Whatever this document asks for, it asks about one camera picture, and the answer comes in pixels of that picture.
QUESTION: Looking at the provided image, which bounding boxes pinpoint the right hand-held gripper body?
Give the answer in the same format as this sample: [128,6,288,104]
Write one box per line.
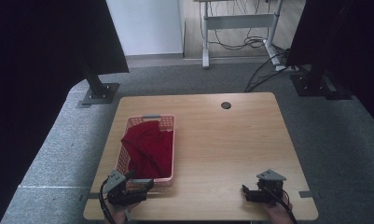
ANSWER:
[255,169,287,207]

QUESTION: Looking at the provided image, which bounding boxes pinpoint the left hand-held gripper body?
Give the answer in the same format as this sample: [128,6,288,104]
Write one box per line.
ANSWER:
[103,169,148,208]

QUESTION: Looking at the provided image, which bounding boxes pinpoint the red cloth garment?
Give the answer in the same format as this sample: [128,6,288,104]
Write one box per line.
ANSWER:
[120,119,174,180]

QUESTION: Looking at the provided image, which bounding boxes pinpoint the pink plastic basket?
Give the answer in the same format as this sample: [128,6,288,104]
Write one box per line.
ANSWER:
[115,114,176,189]

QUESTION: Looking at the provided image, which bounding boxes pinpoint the person's left hand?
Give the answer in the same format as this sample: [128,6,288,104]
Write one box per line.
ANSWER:
[104,201,136,224]

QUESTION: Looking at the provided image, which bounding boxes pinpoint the person's right hand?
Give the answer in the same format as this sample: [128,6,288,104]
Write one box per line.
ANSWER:
[262,199,296,224]

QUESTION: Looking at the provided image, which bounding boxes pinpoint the black metal stand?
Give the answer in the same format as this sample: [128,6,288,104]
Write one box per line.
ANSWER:
[76,59,120,109]
[289,63,353,101]

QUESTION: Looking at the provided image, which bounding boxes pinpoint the black curtain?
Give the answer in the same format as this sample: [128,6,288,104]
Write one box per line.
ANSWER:
[285,0,374,132]
[0,0,130,224]

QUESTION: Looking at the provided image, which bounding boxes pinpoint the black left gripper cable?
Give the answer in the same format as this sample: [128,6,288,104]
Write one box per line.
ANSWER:
[98,177,118,224]

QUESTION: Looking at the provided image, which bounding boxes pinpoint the black floor cable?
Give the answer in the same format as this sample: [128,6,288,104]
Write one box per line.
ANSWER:
[243,49,291,93]

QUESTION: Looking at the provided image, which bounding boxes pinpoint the coiled cable bundle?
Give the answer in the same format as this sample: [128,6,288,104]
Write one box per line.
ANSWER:
[211,27,269,51]

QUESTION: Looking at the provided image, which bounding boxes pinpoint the white desk frame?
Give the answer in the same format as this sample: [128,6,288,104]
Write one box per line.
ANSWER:
[193,0,287,72]

